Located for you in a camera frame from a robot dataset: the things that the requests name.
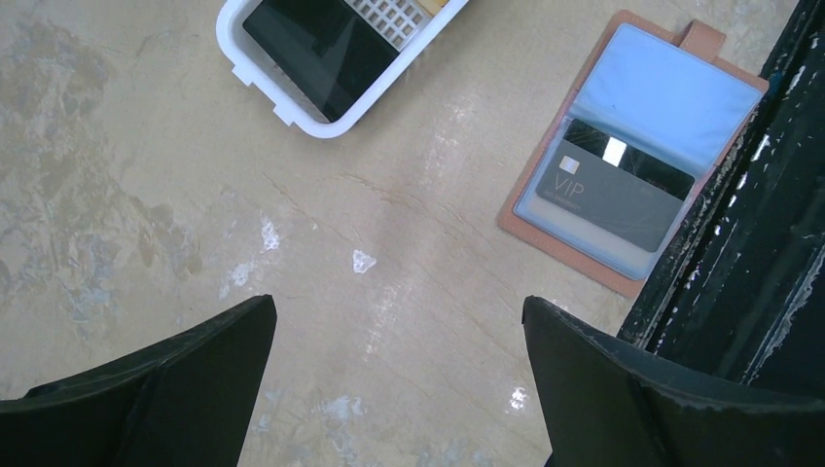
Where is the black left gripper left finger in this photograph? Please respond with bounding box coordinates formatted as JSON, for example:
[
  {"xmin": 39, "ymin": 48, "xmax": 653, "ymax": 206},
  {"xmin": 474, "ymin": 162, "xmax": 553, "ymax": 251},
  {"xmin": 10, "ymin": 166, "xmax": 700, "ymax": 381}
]
[{"xmin": 1, "ymin": 295, "xmax": 277, "ymax": 466}]

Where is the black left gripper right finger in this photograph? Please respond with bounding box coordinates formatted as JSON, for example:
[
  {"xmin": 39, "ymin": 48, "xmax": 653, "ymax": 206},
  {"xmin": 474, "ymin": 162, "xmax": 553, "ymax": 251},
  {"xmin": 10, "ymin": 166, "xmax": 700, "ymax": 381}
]
[{"xmin": 522, "ymin": 296, "xmax": 824, "ymax": 466}]

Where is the black VIP card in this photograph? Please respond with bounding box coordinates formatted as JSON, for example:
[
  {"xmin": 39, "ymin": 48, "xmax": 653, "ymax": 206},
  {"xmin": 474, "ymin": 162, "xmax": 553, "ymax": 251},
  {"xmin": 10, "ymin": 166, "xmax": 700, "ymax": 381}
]
[{"xmin": 536, "ymin": 119, "xmax": 695, "ymax": 253}]

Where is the tan leather card holder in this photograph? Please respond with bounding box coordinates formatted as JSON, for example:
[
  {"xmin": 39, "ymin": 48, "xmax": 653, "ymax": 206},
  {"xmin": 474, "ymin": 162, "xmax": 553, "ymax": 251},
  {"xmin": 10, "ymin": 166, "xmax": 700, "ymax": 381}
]
[{"xmin": 497, "ymin": 10, "xmax": 769, "ymax": 297}]

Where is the gold magnetic stripe card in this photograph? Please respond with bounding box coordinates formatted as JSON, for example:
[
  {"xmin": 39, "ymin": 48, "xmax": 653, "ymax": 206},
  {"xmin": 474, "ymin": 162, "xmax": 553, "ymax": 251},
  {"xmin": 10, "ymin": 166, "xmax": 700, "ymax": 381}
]
[{"xmin": 416, "ymin": 0, "xmax": 448, "ymax": 16}]

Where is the white plastic basket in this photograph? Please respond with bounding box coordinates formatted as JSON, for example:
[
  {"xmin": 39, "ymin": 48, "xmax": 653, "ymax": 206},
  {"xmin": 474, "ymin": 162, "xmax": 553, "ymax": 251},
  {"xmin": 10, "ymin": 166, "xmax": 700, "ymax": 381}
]
[{"xmin": 215, "ymin": 0, "xmax": 466, "ymax": 139}]

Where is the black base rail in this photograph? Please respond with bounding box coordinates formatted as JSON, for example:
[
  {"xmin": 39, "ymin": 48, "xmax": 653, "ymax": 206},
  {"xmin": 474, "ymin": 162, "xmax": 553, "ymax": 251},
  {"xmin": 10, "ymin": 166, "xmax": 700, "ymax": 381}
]
[{"xmin": 618, "ymin": 1, "xmax": 824, "ymax": 398}]

